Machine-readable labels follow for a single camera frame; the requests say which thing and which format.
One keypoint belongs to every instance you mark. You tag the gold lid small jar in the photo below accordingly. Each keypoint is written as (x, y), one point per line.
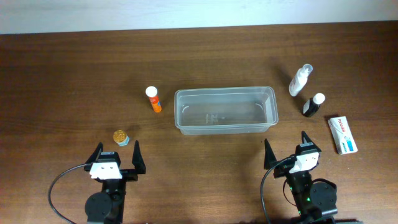
(121, 138)

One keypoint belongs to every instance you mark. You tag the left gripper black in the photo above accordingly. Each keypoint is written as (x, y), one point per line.
(137, 160)

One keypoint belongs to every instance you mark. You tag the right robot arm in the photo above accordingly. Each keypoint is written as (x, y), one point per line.
(315, 199)

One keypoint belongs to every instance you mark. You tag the black bottle white cap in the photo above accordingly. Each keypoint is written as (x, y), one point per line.
(313, 104)

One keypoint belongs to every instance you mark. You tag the white spray bottle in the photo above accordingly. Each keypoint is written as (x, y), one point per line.
(300, 79)

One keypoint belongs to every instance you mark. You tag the white Panadol box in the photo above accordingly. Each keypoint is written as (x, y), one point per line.
(342, 135)

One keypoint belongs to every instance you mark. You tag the clear plastic container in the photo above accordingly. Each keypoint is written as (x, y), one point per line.
(233, 110)

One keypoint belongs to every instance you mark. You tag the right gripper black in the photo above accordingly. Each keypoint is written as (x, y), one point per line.
(269, 158)

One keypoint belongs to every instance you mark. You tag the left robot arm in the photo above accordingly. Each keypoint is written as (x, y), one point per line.
(107, 206)

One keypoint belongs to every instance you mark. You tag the orange effervescent tablet tube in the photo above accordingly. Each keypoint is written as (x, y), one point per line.
(152, 92)

